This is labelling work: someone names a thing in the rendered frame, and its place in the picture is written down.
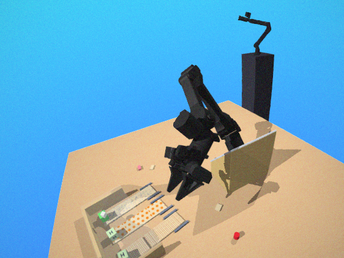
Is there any red cylinder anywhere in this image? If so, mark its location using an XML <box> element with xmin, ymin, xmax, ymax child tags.
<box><xmin>233</xmin><ymin>232</ymin><xmax>240</xmax><ymax>240</ymax></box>

